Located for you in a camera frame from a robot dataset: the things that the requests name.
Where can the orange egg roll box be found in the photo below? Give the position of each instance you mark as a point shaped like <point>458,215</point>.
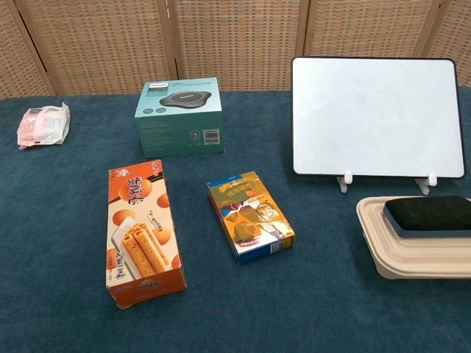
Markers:
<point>140,228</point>

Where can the teal table cloth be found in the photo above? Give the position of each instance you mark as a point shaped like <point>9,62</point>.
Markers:
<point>294,312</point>

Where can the black blue eraser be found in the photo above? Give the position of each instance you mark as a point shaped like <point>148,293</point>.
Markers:
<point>427,213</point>

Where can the white magnetic whiteboard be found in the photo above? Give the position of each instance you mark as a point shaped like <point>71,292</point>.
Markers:
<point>375,117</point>

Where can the blue yellow snack box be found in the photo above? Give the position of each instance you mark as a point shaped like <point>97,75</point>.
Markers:
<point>250,217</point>

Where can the teal speakerphone box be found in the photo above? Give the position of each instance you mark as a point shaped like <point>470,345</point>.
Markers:
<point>176,128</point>

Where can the woven wooden folding screen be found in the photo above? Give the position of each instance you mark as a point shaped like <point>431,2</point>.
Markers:
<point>235,40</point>

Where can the pink white tissue packet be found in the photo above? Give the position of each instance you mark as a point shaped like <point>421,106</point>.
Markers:
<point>44,125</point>

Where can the beige pulp food container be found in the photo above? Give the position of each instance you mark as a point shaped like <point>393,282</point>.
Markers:
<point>404,257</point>

